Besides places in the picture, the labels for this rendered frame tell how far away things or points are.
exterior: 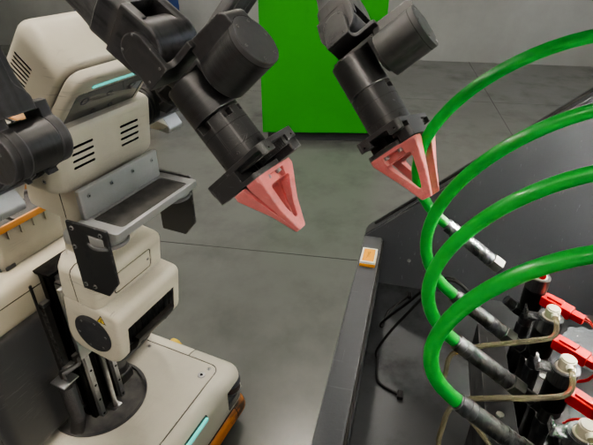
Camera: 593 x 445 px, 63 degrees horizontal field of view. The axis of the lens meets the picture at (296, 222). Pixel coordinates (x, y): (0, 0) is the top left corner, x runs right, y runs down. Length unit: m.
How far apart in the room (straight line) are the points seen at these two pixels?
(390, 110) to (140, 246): 0.73
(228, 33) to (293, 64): 3.42
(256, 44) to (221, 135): 0.10
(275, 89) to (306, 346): 2.39
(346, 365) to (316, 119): 3.39
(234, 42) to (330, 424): 0.48
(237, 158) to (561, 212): 0.68
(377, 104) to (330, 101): 3.37
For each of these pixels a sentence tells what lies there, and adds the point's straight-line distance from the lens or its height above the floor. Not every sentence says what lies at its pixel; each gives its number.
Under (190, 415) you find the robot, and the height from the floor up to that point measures 0.28.
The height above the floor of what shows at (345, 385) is 0.95.
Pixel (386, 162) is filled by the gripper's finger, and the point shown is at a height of 1.26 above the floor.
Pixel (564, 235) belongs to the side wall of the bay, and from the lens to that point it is 1.05.
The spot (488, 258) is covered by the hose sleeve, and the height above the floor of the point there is 1.14.
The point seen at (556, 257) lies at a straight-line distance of 0.40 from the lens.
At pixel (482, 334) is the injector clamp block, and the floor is 0.98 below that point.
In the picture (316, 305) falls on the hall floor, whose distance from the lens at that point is 2.30.
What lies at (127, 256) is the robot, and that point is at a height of 0.89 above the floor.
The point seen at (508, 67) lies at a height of 1.38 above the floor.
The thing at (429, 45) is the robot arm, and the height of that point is 1.39.
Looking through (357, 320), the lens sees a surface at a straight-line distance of 0.83.
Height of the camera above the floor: 1.51
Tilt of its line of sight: 31 degrees down
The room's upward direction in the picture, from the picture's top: straight up
